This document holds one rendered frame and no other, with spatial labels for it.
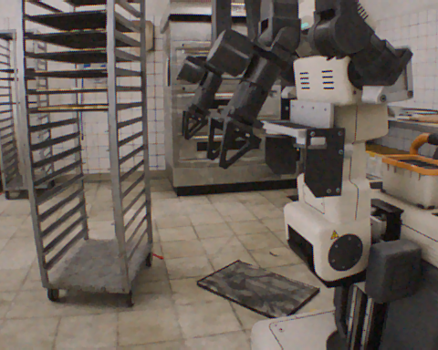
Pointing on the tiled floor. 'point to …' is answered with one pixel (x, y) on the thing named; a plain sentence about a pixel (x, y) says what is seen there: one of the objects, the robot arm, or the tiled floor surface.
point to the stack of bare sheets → (258, 289)
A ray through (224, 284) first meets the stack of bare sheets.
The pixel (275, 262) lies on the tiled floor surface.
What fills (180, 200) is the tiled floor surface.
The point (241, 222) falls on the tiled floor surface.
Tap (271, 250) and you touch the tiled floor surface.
